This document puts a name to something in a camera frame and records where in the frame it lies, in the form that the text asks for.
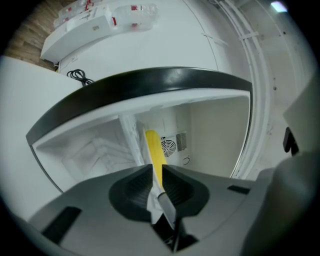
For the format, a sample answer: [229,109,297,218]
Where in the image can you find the black coiled cable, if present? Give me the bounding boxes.
[66,69,95,87]

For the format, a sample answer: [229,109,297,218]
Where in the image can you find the yellow banana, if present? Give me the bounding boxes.
[145,129,168,193]

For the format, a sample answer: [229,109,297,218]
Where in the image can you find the long white box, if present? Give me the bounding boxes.
[40,6,121,62]

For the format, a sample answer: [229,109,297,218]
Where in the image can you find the ceiling light panel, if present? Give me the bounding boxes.
[270,0,289,13]

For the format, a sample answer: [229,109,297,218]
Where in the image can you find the white table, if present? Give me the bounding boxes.
[0,55,87,208]

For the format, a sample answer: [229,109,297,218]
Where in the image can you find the pile of clear plastic packs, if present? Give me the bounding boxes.
[53,0,97,26]

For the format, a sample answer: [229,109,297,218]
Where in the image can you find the clear plastic pack red label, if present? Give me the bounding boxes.
[113,3,160,32]

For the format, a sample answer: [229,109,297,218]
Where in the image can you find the white ceiling pipes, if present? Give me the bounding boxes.
[217,0,272,178]

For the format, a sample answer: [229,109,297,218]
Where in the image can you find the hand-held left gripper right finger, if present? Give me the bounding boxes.
[161,164,259,256]

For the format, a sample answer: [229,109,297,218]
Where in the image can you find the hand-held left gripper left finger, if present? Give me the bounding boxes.
[26,163,174,256]

